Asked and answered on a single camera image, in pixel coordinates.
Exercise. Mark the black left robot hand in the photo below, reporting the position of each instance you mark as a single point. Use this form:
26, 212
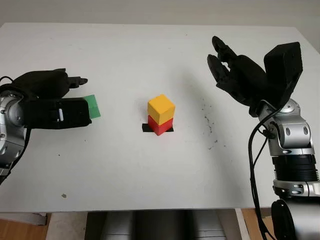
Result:
42, 83

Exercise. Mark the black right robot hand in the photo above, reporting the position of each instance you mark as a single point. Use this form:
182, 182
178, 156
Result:
245, 80

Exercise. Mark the green cube block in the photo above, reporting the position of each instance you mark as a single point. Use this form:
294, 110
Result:
95, 107

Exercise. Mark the yellow cube block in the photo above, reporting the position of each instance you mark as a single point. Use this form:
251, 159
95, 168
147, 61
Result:
160, 108

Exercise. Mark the red cube block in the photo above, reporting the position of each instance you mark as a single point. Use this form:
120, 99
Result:
162, 127

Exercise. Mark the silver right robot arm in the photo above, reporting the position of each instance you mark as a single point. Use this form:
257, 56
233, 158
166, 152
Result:
292, 140

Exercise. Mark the black tape strip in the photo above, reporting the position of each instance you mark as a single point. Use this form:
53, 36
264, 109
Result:
145, 128

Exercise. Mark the white table leg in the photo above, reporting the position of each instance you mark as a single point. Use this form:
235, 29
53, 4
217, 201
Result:
242, 225

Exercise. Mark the dark grey robot torso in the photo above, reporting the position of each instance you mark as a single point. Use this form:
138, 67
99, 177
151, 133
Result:
160, 225

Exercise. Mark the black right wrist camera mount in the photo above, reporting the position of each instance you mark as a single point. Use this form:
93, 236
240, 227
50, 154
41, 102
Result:
282, 67

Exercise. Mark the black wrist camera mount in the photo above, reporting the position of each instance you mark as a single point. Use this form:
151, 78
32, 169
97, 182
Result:
72, 112
282, 67

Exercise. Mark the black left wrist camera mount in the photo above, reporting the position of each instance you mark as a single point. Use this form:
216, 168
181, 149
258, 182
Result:
72, 112

